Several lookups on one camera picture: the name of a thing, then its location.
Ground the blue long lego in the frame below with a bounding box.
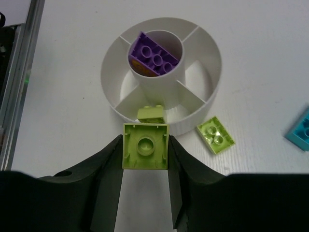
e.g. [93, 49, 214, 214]
[284, 103, 309, 152]

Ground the lime curved lego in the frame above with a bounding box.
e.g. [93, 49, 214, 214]
[137, 105, 165, 124]

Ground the lime square lego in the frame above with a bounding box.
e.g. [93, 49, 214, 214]
[122, 123, 169, 170]

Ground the lime flat lego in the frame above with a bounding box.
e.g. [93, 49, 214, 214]
[197, 116, 235, 155]

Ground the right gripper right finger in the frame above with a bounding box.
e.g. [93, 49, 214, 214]
[168, 136, 309, 232]

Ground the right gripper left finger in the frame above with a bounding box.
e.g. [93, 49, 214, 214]
[0, 135, 123, 232]

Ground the aluminium table rail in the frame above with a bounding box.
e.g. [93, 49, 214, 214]
[0, 0, 45, 171]

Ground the white round divided container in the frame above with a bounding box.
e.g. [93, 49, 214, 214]
[101, 17, 222, 136]

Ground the purple long lego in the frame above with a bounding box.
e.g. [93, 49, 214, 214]
[128, 32, 179, 76]

